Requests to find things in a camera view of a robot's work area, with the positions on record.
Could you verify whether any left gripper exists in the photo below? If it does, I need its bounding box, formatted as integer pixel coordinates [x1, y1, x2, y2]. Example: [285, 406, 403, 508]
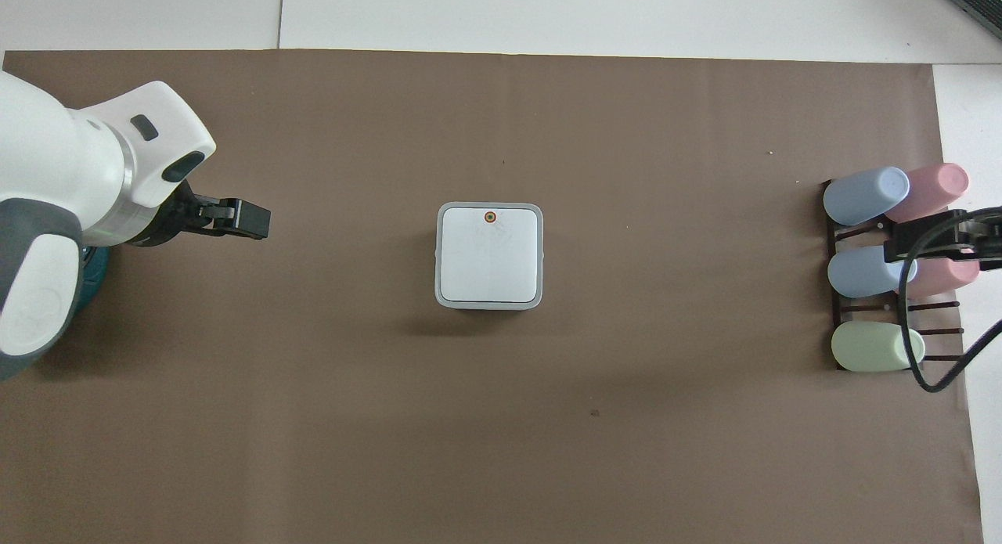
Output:
[124, 179, 215, 249]

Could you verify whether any white square trash can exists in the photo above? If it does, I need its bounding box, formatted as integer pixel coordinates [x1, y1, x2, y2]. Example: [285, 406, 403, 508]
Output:
[434, 202, 544, 311]

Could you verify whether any black cup rack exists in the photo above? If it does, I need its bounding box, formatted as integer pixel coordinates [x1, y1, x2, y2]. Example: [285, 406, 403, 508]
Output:
[821, 179, 965, 373]

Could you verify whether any blue plastic cup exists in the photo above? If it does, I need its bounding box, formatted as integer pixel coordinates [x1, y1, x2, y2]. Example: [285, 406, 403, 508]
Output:
[827, 245, 919, 300]
[823, 166, 912, 227]

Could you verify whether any green plastic cup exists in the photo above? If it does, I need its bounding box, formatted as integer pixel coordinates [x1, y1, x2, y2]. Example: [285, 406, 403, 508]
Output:
[831, 322, 927, 373]

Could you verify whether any pink plastic cup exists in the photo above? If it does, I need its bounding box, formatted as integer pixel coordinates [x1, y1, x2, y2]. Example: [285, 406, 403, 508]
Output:
[908, 256, 982, 299]
[885, 163, 971, 224]

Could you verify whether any black cable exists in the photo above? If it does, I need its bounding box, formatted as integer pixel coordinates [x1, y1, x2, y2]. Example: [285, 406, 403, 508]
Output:
[894, 207, 1002, 394]

